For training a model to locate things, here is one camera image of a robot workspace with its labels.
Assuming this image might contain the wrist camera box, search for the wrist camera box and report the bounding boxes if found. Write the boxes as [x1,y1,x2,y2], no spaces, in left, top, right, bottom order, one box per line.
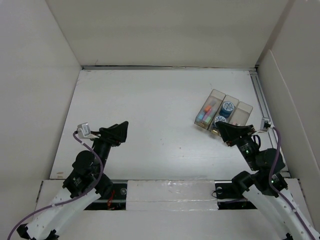
[259,117,272,132]
[76,122,92,139]

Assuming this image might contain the pink highlighter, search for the pink highlighter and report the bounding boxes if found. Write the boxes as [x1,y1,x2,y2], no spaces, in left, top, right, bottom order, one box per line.
[202,111,211,121]

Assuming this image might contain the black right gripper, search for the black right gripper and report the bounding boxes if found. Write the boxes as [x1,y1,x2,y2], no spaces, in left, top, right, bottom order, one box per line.
[214,120,260,170]

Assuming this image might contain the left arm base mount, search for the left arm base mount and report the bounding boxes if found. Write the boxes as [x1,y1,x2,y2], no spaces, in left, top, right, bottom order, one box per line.
[93,180,128,211]

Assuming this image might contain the green highlighter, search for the green highlighter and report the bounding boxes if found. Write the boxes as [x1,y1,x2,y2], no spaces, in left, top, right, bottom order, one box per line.
[203,117,212,125]

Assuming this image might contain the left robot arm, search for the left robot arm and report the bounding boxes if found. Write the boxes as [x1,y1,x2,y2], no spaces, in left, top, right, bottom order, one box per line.
[16,121,129,240]

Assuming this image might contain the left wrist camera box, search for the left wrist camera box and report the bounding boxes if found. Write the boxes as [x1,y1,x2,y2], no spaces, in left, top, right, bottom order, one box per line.
[76,122,92,139]

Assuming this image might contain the orange highlighter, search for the orange highlighter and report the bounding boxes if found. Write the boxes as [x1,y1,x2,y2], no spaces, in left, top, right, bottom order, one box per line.
[204,100,216,113]

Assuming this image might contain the clear three-compartment organizer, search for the clear three-compartment organizer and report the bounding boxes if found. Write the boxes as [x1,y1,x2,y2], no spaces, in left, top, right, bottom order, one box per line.
[194,89,253,135]

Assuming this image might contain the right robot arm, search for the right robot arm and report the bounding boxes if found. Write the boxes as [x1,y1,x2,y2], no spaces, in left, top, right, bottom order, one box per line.
[215,121,320,240]

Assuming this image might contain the blue highlighter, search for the blue highlighter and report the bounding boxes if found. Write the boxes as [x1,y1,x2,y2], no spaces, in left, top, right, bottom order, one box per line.
[197,113,204,121]

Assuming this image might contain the blue patterned tape roll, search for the blue patterned tape roll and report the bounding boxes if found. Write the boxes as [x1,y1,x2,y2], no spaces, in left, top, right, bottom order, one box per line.
[211,115,227,129]

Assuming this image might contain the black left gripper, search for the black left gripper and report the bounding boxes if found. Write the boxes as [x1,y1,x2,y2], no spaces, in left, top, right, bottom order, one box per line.
[89,120,128,173]

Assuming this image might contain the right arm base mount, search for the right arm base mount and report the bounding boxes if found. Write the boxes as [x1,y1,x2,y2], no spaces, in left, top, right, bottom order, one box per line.
[211,180,256,210]

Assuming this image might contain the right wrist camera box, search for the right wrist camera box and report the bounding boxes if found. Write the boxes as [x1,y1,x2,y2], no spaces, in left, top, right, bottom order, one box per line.
[259,117,272,132]

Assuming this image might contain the aluminium rail right side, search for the aluminium rail right side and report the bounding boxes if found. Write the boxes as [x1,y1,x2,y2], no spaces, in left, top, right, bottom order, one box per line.
[249,69,290,176]

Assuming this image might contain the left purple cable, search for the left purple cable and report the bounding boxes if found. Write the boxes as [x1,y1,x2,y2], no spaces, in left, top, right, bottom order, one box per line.
[6,131,105,240]

